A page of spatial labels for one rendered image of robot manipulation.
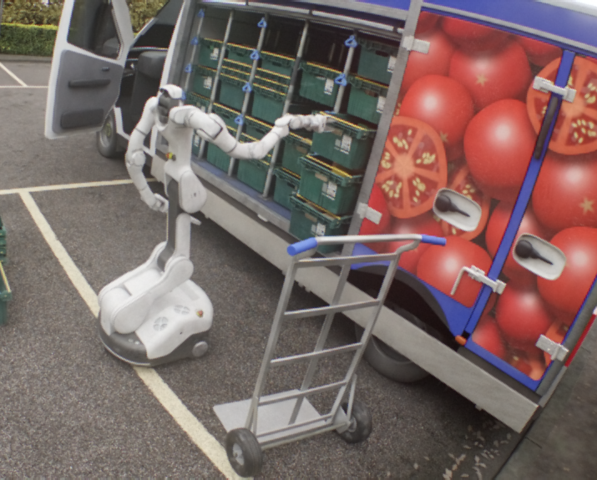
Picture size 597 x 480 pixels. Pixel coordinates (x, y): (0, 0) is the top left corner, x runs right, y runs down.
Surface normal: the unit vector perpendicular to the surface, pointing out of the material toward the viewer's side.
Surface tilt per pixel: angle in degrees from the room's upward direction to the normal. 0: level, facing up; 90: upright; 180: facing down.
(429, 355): 90
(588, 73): 90
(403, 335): 90
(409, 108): 90
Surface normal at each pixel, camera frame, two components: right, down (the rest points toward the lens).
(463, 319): -0.71, 0.11
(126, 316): 0.64, 0.43
